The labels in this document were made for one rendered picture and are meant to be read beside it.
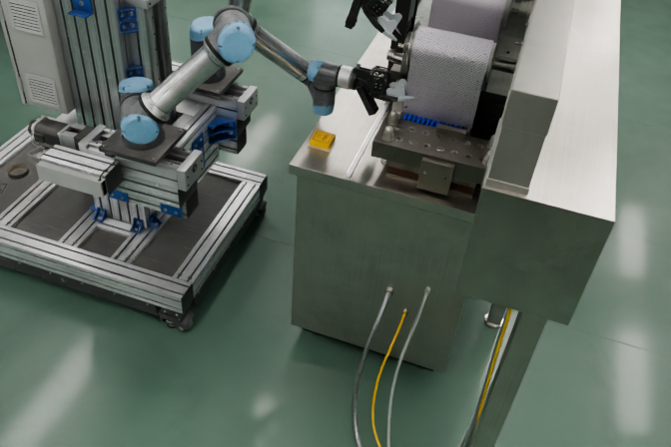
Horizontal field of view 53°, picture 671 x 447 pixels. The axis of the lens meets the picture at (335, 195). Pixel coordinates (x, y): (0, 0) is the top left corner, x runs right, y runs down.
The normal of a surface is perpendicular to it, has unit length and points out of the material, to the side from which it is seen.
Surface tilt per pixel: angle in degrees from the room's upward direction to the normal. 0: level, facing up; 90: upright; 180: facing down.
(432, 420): 0
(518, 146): 90
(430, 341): 90
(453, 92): 90
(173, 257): 0
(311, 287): 90
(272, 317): 0
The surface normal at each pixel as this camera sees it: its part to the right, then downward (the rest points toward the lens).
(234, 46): 0.35, 0.55
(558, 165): 0.07, -0.77
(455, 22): -0.33, 0.61
